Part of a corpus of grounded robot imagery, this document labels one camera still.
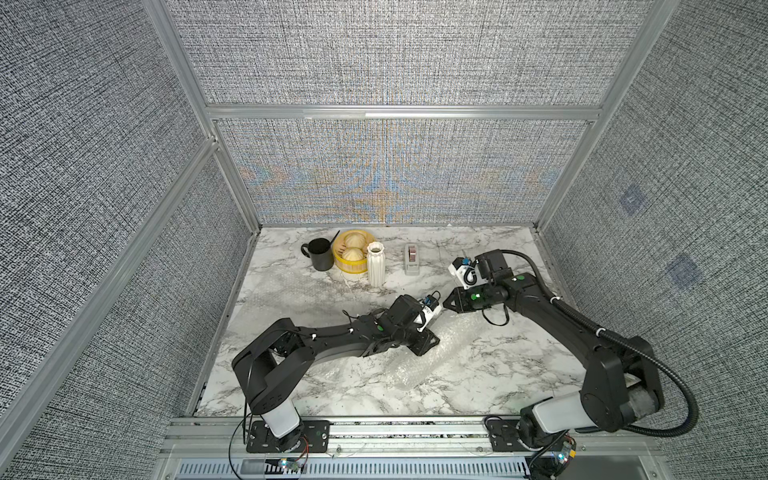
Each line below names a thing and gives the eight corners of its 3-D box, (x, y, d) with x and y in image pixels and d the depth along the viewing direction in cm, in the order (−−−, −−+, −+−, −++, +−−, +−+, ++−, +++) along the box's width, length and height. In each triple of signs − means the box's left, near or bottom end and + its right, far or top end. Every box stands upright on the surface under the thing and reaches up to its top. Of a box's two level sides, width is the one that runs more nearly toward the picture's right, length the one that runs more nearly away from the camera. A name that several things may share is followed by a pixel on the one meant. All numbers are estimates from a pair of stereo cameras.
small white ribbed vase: (369, 288, 104) (367, 256, 90) (369, 273, 107) (367, 241, 94) (384, 288, 104) (384, 256, 90) (384, 273, 107) (384, 241, 94)
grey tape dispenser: (405, 274, 107) (406, 266, 104) (404, 252, 114) (405, 244, 110) (419, 274, 107) (420, 266, 104) (417, 252, 114) (418, 244, 110)
